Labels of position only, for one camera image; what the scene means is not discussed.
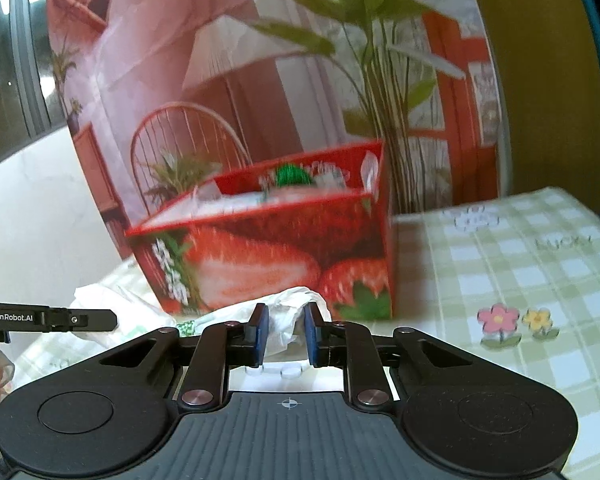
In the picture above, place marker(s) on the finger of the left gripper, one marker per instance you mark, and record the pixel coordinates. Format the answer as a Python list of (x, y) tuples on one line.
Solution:
[(30, 318)]

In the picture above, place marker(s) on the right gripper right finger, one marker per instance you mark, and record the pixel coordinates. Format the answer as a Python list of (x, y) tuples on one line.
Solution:
[(339, 343)]

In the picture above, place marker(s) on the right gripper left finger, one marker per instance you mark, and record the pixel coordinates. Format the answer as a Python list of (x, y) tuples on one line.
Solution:
[(231, 343)]

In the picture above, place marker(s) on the white floral cloth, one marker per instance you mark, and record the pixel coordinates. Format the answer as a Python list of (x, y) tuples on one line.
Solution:
[(136, 316)]

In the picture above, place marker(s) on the printed room scene backdrop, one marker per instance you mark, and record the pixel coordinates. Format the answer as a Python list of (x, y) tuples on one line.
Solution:
[(151, 85)]

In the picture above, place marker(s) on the red strawberry cardboard box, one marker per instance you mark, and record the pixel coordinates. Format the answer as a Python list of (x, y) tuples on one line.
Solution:
[(236, 237)]

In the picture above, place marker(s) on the green yarn ball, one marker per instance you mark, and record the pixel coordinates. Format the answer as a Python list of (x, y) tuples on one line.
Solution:
[(289, 174)]

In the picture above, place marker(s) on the green checked tablecloth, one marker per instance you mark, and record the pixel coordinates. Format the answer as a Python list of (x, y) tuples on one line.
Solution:
[(515, 281)]

